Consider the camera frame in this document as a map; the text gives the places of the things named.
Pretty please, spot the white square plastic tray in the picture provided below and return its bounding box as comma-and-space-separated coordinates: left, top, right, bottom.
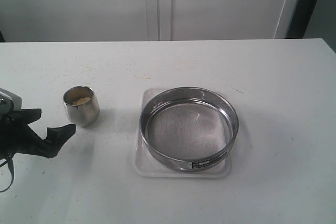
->
134, 88, 233, 180

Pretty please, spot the stainless steel cup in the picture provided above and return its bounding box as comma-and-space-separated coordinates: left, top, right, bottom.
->
63, 86, 100, 127

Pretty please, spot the yellow grain mixture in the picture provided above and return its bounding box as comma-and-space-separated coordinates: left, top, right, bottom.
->
72, 97, 91, 106

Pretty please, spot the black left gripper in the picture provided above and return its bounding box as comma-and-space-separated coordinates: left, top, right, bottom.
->
1, 109, 76, 159

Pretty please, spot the round steel mesh sieve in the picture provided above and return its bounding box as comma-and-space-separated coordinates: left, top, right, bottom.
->
139, 86, 240, 174

